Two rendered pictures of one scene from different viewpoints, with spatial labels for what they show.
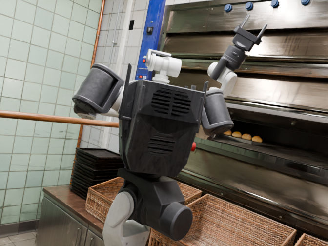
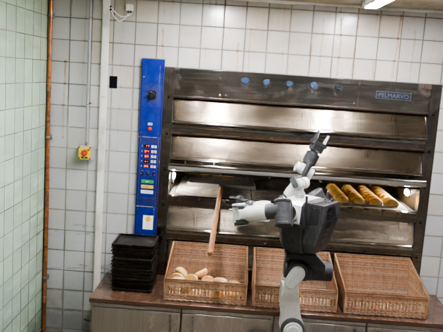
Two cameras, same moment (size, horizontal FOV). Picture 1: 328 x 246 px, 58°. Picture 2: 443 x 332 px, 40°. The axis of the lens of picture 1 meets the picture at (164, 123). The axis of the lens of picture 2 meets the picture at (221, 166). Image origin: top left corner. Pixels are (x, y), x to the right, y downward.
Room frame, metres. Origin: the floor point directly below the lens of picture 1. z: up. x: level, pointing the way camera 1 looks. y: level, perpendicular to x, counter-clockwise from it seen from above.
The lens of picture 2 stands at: (-1.20, 2.62, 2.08)
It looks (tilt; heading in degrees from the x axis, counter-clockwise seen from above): 9 degrees down; 319
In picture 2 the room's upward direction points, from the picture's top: 4 degrees clockwise
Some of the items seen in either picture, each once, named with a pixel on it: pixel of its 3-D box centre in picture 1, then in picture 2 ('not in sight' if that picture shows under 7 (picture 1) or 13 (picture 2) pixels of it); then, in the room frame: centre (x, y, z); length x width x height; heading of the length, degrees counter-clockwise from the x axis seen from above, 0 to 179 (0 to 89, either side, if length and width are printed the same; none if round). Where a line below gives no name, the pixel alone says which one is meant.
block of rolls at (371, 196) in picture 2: not in sight; (360, 193); (1.63, -1.29, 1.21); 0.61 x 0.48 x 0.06; 138
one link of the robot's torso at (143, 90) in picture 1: (156, 124); (306, 221); (1.04, 0.03, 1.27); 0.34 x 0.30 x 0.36; 104
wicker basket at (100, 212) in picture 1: (142, 200); (207, 271); (1.88, 0.04, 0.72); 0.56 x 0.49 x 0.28; 48
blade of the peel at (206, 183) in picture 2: (231, 136); (221, 182); (2.50, -0.58, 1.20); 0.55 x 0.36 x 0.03; 48
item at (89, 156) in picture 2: not in sight; (86, 152); (2.66, 0.58, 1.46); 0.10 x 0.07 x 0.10; 48
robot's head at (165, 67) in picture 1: (164, 68); (300, 185); (1.10, 0.03, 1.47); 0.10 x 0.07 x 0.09; 104
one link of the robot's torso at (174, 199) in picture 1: (153, 200); (308, 265); (1.03, -0.02, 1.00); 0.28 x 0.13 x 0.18; 49
